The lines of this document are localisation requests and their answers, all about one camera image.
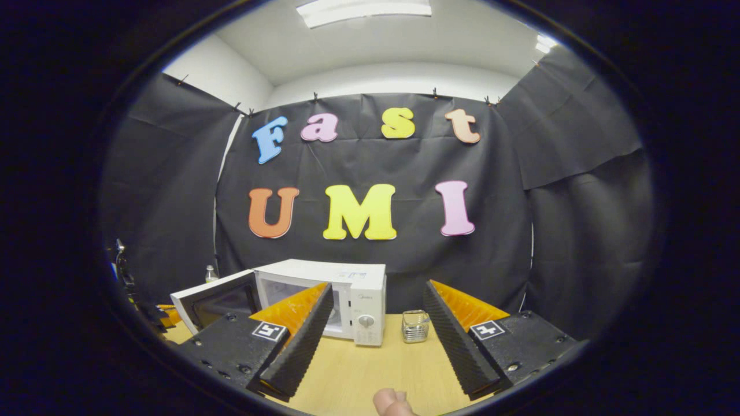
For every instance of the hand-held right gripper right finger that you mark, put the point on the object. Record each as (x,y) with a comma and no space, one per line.
(457,346)

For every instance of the black backdrop cloth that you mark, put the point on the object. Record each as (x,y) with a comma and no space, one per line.
(376,167)

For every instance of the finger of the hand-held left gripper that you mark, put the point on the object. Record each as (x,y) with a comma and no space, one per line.
(166,316)

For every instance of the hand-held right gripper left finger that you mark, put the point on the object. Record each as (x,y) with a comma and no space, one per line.
(298,346)

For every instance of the glass jar with metal rack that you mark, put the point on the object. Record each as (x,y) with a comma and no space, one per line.
(415,327)

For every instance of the green label plastic bottle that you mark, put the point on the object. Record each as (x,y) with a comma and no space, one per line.
(211,275)

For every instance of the small ceiling light panel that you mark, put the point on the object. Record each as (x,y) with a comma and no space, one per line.
(546,43)

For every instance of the large ceiling light panel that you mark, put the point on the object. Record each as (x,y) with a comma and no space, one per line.
(364,11)

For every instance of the white microwave oven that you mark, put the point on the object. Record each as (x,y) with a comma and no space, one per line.
(358,300)

